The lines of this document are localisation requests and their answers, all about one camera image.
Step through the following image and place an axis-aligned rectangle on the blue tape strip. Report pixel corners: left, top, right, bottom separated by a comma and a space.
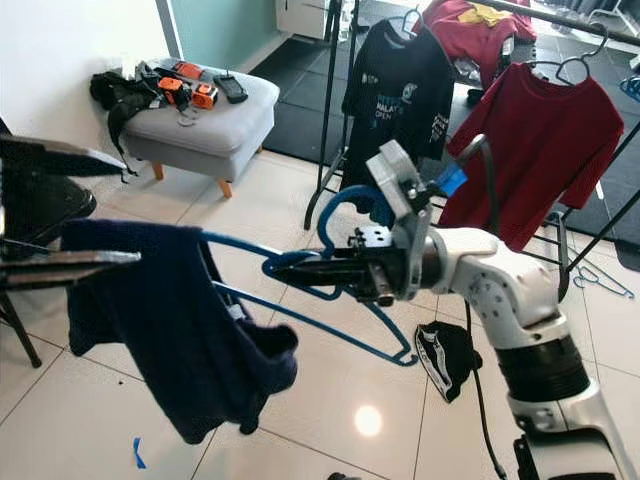
131, 436, 151, 471

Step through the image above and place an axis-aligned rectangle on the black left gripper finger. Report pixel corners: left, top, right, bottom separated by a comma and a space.
0, 250, 143, 293
0, 135, 133, 181

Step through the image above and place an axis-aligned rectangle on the black printed T-shirt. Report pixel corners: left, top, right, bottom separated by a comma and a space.
340, 18, 459, 191

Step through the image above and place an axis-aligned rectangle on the yellow cloth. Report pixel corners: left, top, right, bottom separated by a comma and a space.
458, 3, 511, 28

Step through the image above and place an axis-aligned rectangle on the black handset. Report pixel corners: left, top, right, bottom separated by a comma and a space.
213, 73, 249, 104

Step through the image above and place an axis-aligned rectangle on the dark hanger under red T-shirt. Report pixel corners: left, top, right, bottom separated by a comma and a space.
530, 22, 611, 86

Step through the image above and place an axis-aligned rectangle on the thin wire hanger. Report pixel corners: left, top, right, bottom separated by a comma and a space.
570, 263, 638, 301

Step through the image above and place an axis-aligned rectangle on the black strap bag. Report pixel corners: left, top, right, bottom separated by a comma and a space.
88, 70, 161, 179

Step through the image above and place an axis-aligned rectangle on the white low cabinet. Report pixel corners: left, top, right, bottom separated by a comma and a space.
275, 0, 336, 41

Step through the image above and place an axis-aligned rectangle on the black metal clothes rack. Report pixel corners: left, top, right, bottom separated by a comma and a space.
303, 0, 640, 301

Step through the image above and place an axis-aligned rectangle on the grey ottoman with wooden legs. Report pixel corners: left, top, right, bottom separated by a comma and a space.
122, 60, 281, 199

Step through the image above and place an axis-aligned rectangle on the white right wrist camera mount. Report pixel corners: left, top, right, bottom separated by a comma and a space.
365, 140, 436, 301

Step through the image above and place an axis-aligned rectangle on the red blanket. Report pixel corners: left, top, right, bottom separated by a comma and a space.
422, 0, 539, 91

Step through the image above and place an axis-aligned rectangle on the red T-shirt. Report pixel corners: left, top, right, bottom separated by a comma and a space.
438, 62, 626, 253

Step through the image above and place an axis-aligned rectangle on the navy T-shirt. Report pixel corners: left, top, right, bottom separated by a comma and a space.
60, 218, 301, 446

